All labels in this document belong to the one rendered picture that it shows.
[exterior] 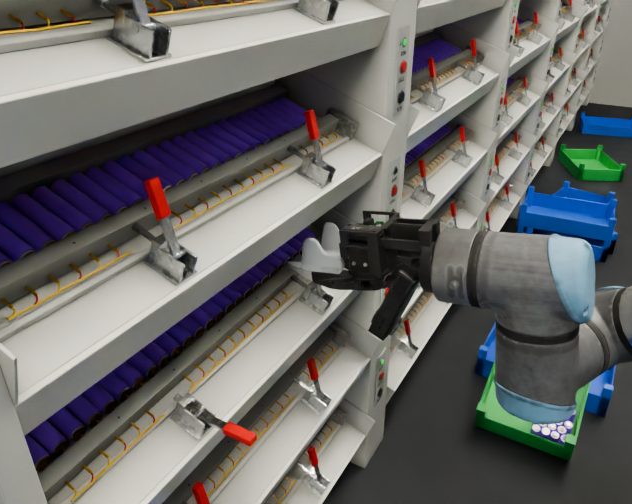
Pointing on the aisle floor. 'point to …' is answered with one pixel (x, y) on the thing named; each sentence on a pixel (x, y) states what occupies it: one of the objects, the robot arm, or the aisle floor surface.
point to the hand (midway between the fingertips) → (303, 263)
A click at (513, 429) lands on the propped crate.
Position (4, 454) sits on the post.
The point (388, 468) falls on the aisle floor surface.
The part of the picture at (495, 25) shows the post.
